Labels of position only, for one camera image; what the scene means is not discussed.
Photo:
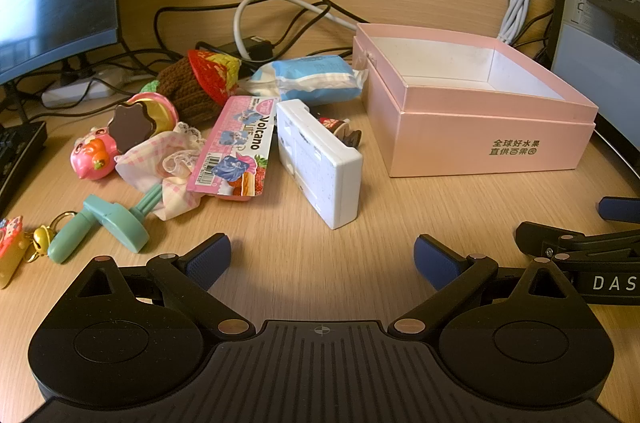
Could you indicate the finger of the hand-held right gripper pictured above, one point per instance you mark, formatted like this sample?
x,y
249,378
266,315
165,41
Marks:
x,y
620,208
550,237

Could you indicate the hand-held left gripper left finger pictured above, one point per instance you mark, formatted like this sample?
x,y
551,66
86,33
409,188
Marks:
x,y
212,253

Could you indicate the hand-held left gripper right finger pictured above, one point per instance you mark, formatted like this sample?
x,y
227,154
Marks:
x,y
432,260

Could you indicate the pink snack packet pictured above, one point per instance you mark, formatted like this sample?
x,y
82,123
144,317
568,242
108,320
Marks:
x,y
235,148

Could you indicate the pink checked lace cloth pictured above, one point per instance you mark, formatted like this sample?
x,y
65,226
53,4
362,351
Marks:
x,y
150,158

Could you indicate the pink cardboard box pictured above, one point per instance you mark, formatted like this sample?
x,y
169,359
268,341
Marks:
x,y
475,138

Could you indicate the white plastic case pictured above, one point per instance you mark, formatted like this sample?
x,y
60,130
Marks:
x,y
320,168

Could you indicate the pink round toy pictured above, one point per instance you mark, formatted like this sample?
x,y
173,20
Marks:
x,y
90,155

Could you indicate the blue tissue pack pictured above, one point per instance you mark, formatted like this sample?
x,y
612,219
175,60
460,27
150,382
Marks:
x,y
310,78

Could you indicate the yellow toy cake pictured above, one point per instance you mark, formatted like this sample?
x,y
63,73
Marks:
x,y
131,125

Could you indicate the small brown figurine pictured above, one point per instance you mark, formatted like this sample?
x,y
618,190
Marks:
x,y
340,129

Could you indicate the brown knitted strawberry toy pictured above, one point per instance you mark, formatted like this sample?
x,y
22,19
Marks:
x,y
192,88

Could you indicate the black power adapter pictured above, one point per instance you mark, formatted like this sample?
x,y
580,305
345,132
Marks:
x,y
235,49

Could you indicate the computer tower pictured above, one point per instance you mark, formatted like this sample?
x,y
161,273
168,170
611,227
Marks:
x,y
595,3

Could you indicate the white power strip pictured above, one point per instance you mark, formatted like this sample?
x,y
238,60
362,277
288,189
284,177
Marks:
x,y
75,92

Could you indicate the black keyboard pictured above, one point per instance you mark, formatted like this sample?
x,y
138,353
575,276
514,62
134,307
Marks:
x,y
17,158

